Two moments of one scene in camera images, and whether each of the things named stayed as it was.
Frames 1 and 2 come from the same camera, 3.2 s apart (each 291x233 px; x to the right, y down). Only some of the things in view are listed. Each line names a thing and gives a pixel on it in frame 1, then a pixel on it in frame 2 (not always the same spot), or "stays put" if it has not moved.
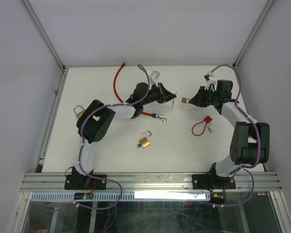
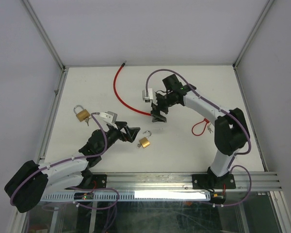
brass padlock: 144,141 stays put
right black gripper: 197,99 → 156,113
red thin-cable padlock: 195,126 → 206,121
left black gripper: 164,95 → 131,132
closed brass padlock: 78,115 stays put
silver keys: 209,129 stays put
